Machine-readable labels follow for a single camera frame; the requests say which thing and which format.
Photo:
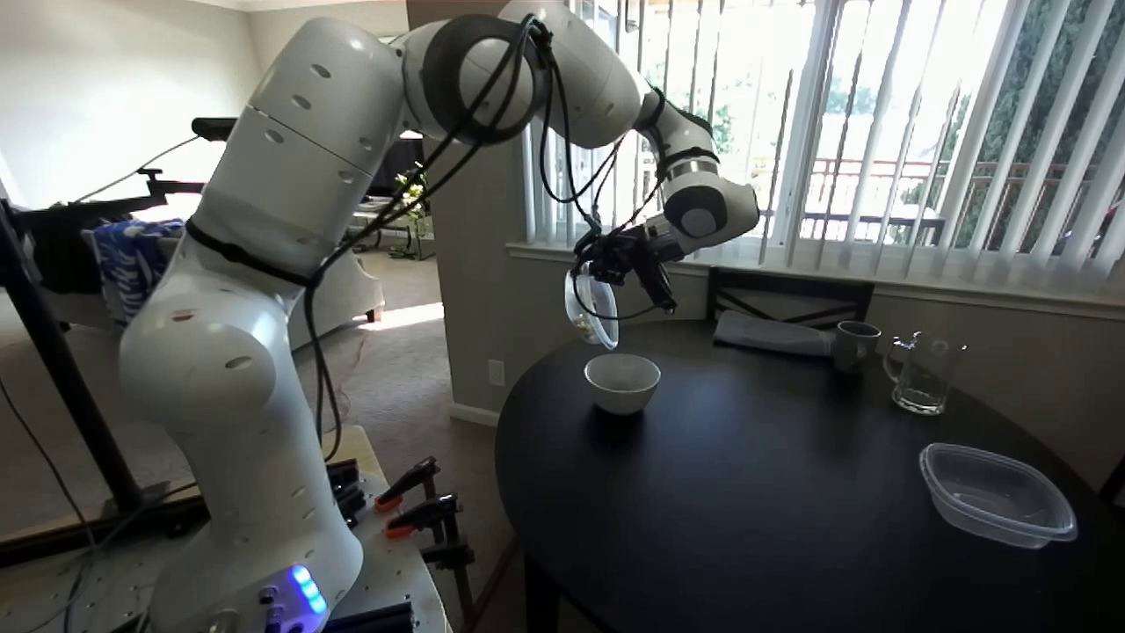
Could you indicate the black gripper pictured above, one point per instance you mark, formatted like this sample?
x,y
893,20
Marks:
x,y
616,255

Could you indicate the clear lunch box with candy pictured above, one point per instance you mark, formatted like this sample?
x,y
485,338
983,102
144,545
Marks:
x,y
593,306

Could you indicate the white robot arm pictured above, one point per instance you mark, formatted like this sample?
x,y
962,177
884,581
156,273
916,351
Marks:
x,y
208,358

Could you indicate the white bowl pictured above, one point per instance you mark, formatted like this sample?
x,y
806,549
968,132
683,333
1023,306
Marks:
x,y
620,380

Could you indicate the black chair back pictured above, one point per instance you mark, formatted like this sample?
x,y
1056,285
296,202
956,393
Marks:
x,y
788,297

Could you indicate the folded grey cloth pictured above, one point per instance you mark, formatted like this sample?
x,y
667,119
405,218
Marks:
x,y
768,334

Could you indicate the dark grey mug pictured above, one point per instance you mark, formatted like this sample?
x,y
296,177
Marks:
x,y
852,345

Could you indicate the round black table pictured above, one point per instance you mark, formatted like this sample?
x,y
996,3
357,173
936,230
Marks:
x,y
768,495

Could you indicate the red black clamp upper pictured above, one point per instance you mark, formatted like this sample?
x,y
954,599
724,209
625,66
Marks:
x,y
418,477

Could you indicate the red black clamp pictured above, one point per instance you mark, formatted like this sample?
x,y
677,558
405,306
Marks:
x,y
425,516
418,477

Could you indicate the red black clamp lower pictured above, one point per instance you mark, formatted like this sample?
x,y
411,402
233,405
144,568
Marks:
x,y
425,516

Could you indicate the clear glass pitcher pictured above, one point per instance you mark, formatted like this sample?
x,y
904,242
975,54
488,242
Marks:
x,y
920,372

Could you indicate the white vertical window blinds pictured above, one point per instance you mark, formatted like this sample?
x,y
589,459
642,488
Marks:
x,y
904,137

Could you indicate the empty clear plastic container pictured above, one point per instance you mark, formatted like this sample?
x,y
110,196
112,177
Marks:
x,y
996,497

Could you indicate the black stand pole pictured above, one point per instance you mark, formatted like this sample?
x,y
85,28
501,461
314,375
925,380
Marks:
x,y
64,372

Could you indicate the black camera on tripod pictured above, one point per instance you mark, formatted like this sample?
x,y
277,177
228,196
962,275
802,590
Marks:
x,y
160,189

